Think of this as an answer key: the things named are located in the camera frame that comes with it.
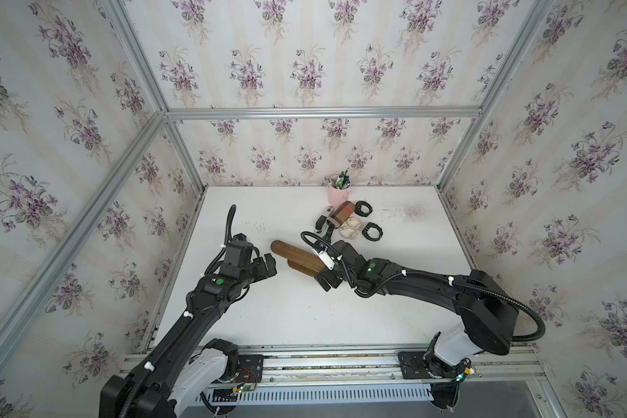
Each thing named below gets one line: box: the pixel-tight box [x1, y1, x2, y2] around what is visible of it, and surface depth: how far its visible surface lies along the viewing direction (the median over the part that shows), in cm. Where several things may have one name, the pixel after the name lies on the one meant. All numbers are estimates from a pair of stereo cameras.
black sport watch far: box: [354, 200, 373, 217], surface depth 113 cm
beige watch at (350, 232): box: [338, 223, 364, 240], surface depth 106 cm
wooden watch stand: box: [269, 239, 328, 277], surface depth 92 cm
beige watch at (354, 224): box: [345, 215, 365, 233], surface depth 109 cm
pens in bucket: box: [329, 167, 351, 190], surface depth 109 cm
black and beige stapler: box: [314, 206, 335, 236], surface depth 106 cm
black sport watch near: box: [361, 222, 384, 242], surface depth 104 cm
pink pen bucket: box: [327, 184, 351, 208], surface depth 110 cm
